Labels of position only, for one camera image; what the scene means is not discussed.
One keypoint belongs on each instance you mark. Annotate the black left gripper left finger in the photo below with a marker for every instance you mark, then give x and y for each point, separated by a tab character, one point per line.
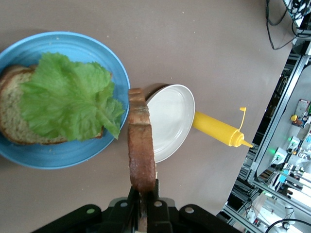
109	218

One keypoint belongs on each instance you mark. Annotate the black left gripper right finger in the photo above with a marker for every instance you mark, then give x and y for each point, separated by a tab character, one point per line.
175	218

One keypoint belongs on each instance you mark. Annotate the brown bread slice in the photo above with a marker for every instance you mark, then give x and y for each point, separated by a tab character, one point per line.
12	104
141	145

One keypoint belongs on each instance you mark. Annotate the yellow mustard squeeze bottle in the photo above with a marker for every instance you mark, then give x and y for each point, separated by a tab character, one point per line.
213	127

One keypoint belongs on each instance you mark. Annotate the green lettuce leaf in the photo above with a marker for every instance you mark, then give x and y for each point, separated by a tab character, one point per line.
70	102

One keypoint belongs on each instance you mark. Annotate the blue round plate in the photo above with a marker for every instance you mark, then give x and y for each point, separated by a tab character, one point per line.
73	153

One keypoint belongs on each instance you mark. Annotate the beige round plate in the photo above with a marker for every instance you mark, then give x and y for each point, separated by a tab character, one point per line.
170	116

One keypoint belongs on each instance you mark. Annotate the aluminium profile frame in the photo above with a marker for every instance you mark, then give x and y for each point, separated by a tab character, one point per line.
267	150

